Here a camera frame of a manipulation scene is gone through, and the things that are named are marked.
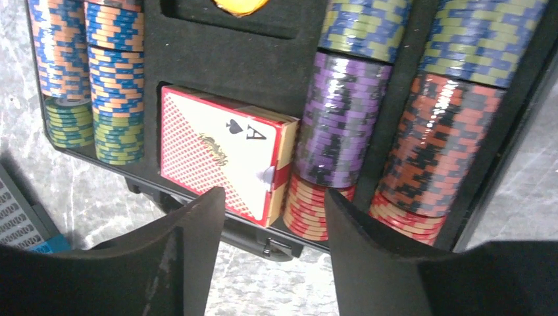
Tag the black poker set case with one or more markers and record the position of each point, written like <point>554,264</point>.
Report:
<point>266,59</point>

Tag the red playing card deck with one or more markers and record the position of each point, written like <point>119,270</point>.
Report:
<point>210,141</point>

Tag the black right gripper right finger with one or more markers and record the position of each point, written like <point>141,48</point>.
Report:
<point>378,271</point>

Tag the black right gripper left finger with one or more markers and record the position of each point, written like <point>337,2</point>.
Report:
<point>162,268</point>

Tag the green orange chip row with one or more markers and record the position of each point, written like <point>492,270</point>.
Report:
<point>479,64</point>

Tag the dark grey lego baseplate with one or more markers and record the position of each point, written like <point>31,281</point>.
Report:
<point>23,226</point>

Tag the light blue lego brick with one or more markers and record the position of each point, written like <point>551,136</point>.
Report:
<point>56,244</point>

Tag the orange big blind button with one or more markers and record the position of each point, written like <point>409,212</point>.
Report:
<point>240,8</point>

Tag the green purple chip row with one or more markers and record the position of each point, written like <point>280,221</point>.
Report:
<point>357,47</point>

